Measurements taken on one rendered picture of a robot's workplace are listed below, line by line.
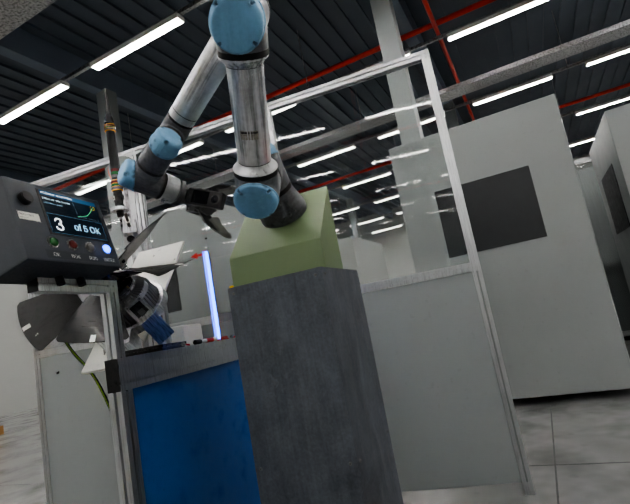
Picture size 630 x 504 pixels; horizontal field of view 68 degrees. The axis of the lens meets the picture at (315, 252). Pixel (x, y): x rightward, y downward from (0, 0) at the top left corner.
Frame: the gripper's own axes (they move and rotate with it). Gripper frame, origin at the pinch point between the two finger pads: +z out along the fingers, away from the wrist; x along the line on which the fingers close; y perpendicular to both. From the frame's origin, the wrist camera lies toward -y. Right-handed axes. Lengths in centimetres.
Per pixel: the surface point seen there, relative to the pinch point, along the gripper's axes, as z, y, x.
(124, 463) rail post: -19, -14, 68
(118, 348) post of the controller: -25, -6, 43
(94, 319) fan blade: -17, 49, 44
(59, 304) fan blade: -23, 75, 44
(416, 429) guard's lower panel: 118, 5, 62
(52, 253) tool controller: -48, -17, 24
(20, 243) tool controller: -54, -19, 24
